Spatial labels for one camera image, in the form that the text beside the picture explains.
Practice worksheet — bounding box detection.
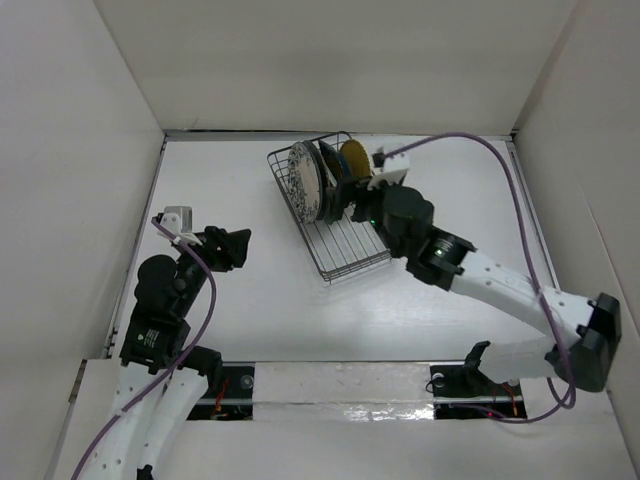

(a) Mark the grey wire dish rack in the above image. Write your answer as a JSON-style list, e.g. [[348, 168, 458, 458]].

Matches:
[[267, 144, 391, 283]]

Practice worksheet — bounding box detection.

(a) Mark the yellow woven round plate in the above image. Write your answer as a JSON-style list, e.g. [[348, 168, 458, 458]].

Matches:
[[339, 139, 372, 178]]

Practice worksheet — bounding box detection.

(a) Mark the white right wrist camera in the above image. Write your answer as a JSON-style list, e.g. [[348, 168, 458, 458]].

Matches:
[[367, 143, 410, 190]]

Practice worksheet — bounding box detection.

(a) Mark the blue floral white plate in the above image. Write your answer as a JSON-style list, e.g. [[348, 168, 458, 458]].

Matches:
[[288, 141, 322, 224]]

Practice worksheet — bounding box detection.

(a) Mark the dark blue plate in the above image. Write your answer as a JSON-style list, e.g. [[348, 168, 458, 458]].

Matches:
[[318, 140, 351, 184]]

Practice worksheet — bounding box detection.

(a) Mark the metal table edge rail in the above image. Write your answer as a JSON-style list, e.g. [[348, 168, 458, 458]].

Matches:
[[102, 130, 171, 359]]

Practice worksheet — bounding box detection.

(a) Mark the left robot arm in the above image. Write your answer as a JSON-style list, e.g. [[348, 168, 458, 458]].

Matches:
[[87, 226, 251, 479]]

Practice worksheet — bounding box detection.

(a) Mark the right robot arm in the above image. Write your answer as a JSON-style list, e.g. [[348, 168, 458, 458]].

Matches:
[[328, 177, 621, 393]]

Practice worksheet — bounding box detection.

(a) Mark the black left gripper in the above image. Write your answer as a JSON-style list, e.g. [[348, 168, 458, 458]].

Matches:
[[173, 224, 249, 314]]

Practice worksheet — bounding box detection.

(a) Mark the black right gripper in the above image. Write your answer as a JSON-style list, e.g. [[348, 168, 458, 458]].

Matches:
[[329, 172, 406, 258]]

